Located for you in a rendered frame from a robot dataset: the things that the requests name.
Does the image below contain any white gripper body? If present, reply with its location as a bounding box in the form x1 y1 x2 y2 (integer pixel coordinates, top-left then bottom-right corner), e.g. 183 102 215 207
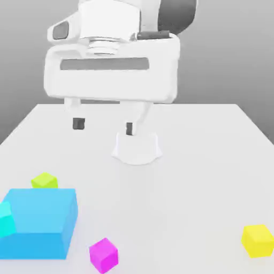
43 37 180 104

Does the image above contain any small lime green cube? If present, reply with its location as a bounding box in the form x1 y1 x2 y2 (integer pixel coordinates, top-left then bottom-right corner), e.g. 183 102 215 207
31 172 59 189

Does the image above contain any small cyan cube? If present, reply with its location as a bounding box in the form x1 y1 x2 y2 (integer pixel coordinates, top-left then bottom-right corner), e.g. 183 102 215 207
0 201 17 239

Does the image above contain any small magenta cube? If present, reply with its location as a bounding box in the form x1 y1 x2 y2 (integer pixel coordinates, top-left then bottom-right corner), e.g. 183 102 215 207
89 237 119 274

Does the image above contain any small yellow cube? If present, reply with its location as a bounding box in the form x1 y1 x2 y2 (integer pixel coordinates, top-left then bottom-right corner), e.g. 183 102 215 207
241 224 274 259

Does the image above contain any large blue box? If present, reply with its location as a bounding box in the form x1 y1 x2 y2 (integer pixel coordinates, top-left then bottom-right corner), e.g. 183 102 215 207
0 188 79 260

